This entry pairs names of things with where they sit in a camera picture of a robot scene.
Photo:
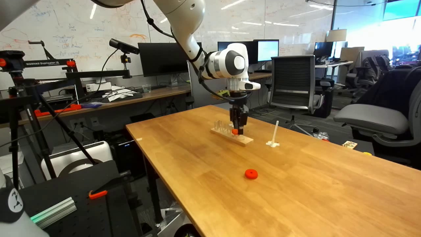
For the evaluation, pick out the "dark background office chair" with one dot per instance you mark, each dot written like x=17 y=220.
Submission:
x=368 y=70

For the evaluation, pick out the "clear plastic rod stand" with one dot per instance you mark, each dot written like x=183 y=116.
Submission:
x=272 y=143

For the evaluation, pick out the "beige lamp shade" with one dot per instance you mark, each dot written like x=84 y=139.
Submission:
x=337 y=35

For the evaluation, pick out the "grey office chair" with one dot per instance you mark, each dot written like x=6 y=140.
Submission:
x=372 y=119

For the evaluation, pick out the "white robot controller box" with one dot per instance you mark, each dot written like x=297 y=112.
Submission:
x=76 y=158

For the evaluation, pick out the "cream block strip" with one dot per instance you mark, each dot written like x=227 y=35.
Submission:
x=348 y=144

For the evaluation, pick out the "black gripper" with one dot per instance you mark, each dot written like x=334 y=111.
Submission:
x=238 y=106

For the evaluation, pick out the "white papers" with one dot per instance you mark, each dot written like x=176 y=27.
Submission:
x=116 y=94

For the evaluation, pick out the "black camera tripod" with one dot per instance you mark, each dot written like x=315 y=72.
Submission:
x=43 y=64

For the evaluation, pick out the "purple flat item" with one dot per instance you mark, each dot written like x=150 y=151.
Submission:
x=92 y=104

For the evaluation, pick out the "long wooden desk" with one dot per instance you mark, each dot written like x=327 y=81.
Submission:
x=144 y=94

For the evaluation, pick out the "black cap with logo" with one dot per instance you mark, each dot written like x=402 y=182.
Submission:
x=10 y=205

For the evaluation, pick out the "black table leg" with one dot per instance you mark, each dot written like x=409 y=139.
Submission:
x=152 y=193

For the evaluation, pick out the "silver metal tube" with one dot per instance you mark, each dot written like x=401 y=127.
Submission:
x=52 y=212

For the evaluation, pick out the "large black computer monitor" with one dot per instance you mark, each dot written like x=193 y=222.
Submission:
x=158 y=60

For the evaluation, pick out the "red tool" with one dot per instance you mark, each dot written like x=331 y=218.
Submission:
x=56 y=110

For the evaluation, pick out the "black stereo camera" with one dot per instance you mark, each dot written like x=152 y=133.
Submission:
x=123 y=47

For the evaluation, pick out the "black mesh office chair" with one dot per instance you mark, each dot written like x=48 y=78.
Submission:
x=290 y=79

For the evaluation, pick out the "black equipment case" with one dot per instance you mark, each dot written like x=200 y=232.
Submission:
x=87 y=215

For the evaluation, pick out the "lit computer monitor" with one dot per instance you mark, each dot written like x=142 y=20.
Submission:
x=265 y=50

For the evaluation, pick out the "wooden peg board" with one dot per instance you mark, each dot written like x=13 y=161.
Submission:
x=231 y=137

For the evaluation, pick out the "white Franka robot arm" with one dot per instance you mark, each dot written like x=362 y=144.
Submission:
x=184 y=18

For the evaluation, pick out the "small yellow block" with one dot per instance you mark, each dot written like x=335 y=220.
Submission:
x=365 y=153

